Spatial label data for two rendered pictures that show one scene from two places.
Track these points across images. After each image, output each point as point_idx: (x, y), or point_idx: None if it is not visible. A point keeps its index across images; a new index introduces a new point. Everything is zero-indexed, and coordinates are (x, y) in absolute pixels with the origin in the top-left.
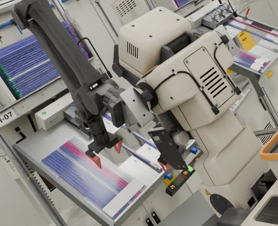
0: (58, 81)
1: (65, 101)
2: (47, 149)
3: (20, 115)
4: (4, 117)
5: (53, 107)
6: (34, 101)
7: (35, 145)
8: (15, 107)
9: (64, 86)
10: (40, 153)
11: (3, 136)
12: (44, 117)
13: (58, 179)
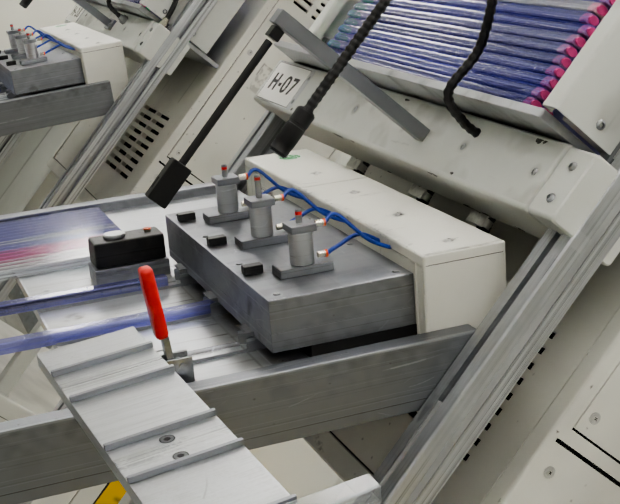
0: (412, 111)
1: (323, 181)
2: (141, 222)
3: (288, 112)
4: (285, 81)
5: (304, 167)
6: (332, 106)
7: (193, 209)
8: (311, 81)
9: (395, 143)
10: (142, 214)
11: (254, 139)
12: (262, 157)
13: None
